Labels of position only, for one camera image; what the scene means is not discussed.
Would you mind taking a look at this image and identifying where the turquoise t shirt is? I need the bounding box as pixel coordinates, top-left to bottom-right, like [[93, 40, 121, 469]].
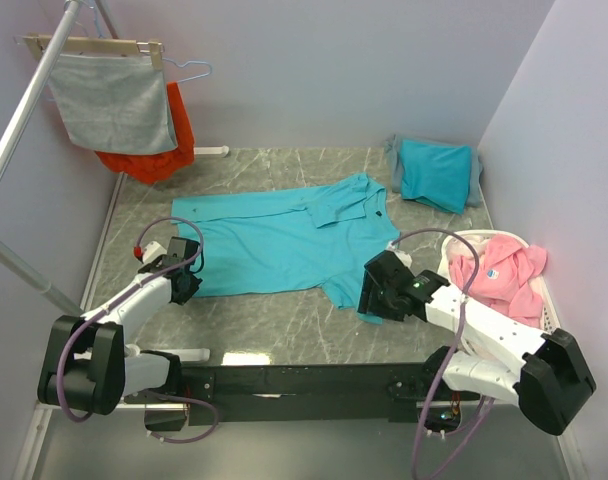
[[171, 173, 399, 309], [398, 139, 473, 214]]

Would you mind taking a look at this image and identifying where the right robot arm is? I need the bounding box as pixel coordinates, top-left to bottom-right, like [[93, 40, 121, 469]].
[[358, 250, 596, 436]]

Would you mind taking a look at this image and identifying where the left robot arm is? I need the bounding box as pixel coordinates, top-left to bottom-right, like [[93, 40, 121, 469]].
[[37, 237, 203, 422]]

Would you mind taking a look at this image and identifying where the black base beam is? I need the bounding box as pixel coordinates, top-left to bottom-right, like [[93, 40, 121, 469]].
[[123, 362, 465, 432]]

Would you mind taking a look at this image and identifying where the pink t shirt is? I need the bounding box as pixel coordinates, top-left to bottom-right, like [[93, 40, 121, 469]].
[[448, 234, 549, 331]]

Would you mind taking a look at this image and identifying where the orange hanging garment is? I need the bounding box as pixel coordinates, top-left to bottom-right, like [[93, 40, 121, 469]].
[[96, 82, 195, 185]]

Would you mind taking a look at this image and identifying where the folded turquoise t shirt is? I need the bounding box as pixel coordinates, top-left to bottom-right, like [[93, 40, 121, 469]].
[[398, 139, 473, 214]]

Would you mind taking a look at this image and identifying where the white rack foot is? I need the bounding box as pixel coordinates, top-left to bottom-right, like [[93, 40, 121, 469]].
[[193, 146, 230, 157]]

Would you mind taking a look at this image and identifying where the white laundry basket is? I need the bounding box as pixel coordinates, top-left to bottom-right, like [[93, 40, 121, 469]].
[[441, 228, 560, 351]]

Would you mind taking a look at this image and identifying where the metal clothes rack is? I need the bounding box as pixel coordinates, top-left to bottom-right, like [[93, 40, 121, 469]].
[[0, 1, 122, 315]]

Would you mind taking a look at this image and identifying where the grey hanging cloth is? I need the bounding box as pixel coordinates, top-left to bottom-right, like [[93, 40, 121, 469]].
[[48, 54, 177, 155]]

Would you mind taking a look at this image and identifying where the wooden clip hanger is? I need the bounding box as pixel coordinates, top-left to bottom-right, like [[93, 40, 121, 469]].
[[15, 33, 164, 71]]

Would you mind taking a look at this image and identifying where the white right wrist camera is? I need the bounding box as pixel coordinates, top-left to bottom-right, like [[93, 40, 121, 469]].
[[386, 242, 413, 269]]

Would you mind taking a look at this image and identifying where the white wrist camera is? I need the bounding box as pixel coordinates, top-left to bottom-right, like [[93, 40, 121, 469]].
[[133, 241, 167, 264], [386, 242, 413, 269]]

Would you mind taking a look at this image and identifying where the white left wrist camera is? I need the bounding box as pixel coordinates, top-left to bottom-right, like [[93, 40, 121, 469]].
[[133, 241, 167, 264]]

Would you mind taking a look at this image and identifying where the aluminium rail frame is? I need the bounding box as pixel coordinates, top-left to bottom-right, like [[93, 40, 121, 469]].
[[33, 389, 568, 412]]

